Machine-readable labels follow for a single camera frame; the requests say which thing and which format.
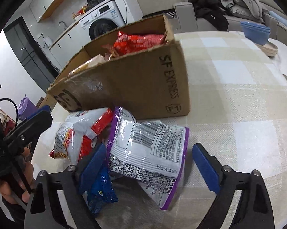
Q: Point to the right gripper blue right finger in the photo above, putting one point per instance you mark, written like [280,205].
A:
[220,179]

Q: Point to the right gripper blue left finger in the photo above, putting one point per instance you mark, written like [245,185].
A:
[77,179]

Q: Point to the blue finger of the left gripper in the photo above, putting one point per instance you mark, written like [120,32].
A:
[42,113]
[27,131]

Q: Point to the blue oreo cookie pack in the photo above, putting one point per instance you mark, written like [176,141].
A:
[101,192]

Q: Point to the red white noodle snack bag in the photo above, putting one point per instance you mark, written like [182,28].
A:
[77,134]

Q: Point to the purple silver snack bag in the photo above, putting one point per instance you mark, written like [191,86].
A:
[153,153]

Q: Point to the red cone snack bag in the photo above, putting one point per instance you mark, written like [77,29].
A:
[126,43]

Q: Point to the clear cracker pack black label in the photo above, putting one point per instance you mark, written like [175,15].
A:
[99,59]

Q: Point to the person's left hand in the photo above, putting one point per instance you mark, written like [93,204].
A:
[5,189]

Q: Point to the shoe rack with shoes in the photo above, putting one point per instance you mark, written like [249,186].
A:
[8,124]

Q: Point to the black glass door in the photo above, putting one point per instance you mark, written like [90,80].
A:
[30,54]

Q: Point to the brown SF cardboard box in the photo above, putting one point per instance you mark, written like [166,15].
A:
[150,83]

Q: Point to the white front-load washing machine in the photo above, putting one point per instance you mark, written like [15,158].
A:
[102,19]

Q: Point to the beige plates stack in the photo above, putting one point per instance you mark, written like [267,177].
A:
[269,49]

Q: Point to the blue stacked bowls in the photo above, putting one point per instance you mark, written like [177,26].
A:
[257,33]

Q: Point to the light blue pillow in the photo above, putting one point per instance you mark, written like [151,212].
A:
[278,18]

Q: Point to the black jacket on sofa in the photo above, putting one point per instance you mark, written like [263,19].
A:
[212,11]

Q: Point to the grey clothes pile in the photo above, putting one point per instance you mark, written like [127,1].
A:
[252,10]

